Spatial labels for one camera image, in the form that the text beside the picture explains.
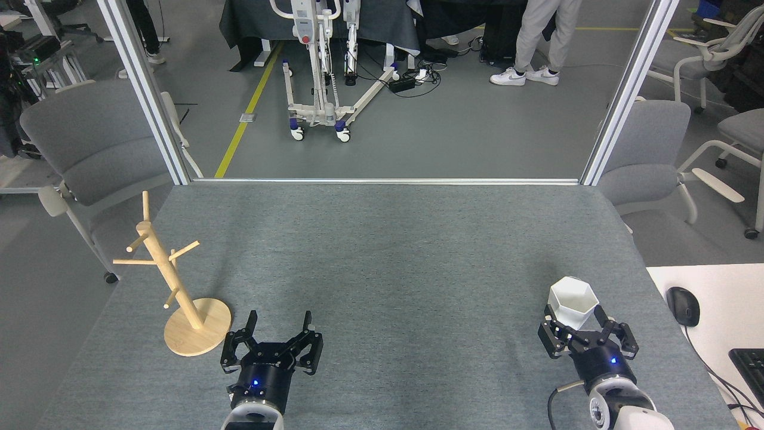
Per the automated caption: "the black keyboard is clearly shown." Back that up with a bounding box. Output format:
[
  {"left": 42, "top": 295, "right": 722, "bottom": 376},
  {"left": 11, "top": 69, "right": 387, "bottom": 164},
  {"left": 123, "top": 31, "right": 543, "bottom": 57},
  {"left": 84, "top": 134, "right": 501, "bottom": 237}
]
[{"left": 729, "top": 348, "right": 764, "bottom": 407}]

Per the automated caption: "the silver frame post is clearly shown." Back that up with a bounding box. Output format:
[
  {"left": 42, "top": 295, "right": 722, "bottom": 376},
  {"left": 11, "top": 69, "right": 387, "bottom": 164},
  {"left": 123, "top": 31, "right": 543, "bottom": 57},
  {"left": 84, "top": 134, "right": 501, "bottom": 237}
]
[
  {"left": 95, "top": 0, "right": 192, "bottom": 186},
  {"left": 580, "top": 0, "right": 681, "bottom": 186}
]

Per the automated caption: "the grey chair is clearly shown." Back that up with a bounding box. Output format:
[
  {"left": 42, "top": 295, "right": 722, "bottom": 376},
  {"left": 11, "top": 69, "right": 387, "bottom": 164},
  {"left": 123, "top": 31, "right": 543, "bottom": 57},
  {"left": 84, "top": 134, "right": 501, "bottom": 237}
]
[
  {"left": 680, "top": 107, "right": 764, "bottom": 239},
  {"left": 597, "top": 96, "right": 745, "bottom": 235},
  {"left": 20, "top": 79, "right": 204, "bottom": 284}
]

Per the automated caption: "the wooden cup rack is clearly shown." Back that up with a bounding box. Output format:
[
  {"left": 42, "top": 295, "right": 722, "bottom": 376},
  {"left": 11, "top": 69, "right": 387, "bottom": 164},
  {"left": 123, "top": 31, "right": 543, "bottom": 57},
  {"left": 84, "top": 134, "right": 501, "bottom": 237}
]
[{"left": 112, "top": 191, "right": 232, "bottom": 358}]

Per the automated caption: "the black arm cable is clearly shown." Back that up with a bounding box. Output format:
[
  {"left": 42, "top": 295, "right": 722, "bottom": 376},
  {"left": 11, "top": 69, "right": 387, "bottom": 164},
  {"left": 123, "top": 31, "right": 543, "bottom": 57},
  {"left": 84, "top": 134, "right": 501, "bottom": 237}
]
[{"left": 548, "top": 380, "right": 586, "bottom": 430}]

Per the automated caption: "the white desk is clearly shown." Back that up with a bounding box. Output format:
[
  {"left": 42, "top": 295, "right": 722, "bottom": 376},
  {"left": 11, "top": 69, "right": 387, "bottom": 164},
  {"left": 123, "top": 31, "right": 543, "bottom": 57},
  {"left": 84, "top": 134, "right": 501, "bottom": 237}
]
[{"left": 646, "top": 263, "right": 764, "bottom": 430}]

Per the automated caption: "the white hexagonal cup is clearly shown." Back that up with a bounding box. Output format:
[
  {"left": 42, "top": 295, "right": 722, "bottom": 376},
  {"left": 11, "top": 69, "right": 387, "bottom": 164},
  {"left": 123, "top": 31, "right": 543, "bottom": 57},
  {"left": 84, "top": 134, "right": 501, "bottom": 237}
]
[{"left": 549, "top": 276, "right": 599, "bottom": 331}]

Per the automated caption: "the black mouse cable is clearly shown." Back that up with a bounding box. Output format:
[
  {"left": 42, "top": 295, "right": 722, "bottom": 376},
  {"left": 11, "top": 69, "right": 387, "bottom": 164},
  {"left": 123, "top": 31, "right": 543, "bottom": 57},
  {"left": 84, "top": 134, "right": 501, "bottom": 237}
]
[{"left": 683, "top": 325, "right": 764, "bottom": 419}]

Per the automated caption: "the silver frame rail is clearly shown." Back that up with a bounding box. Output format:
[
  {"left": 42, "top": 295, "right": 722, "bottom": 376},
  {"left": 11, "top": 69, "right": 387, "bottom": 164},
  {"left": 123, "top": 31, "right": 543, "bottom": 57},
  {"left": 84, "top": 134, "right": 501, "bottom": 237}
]
[{"left": 191, "top": 177, "right": 581, "bottom": 186}]

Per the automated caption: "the equipment rack with green light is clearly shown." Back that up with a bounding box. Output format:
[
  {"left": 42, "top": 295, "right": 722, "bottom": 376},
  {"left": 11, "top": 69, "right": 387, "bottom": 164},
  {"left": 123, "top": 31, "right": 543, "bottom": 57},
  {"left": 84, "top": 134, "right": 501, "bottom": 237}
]
[{"left": 0, "top": 24, "right": 87, "bottom": 96}]

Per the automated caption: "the yellow floor tape line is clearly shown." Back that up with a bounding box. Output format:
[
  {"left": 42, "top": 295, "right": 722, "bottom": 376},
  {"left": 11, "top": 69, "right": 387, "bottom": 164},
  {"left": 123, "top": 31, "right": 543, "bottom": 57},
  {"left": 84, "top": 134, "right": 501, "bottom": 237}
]
[{"left": 214, "top": 41, "right": 284, "bottom": 179}]

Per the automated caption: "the white wheeled stand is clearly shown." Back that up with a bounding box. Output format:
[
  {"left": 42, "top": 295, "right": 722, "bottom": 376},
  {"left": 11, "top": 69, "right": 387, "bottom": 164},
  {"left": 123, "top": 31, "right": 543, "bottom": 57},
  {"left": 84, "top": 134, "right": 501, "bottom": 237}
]
[{"left": 270, "top": 0, "right": 402, "bottom": 142}]

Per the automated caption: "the dark cloth covered table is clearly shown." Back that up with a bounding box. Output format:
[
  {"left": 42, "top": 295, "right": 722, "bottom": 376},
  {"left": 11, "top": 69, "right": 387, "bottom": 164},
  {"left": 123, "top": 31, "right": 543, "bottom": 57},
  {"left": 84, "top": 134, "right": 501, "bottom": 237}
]
[{"left": 219, "top": 0, "right": 421, "bottom": 57}]

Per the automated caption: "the person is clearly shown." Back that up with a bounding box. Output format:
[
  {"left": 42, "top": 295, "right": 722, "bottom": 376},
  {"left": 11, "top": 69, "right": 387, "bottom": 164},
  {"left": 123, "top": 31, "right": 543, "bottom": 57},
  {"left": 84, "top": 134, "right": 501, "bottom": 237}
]
[
  {"left": 489, "top": 0, "right": 583, "bottom": 87},
  {"left": 118, "top": 0, "right": 167, "bottom": 79}
]

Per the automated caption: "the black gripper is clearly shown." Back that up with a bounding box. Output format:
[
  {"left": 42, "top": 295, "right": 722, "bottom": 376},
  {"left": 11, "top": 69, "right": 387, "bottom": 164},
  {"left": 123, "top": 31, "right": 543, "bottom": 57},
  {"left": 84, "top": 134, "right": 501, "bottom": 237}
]
[
  {"left": 538, "top": 305, "right": 639, "bottom": 392},
  {"left": 220, "top": 310, "right": 324, "bottom": 414}
]

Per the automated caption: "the black computer mouse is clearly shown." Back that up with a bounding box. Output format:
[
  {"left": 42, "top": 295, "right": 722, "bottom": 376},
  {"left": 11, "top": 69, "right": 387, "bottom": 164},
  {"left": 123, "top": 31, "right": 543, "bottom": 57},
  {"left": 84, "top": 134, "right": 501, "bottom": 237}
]
[{"left": 666, "top": 287, "right": 701, "bottom": 327}]

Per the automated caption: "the white frame office chair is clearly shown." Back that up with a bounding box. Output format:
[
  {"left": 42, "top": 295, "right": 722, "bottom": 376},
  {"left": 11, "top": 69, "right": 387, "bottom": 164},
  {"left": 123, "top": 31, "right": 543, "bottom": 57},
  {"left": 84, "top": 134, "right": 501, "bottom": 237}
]
[{"left": 648, "top": 5, "right": 764, "bottom": 114}]

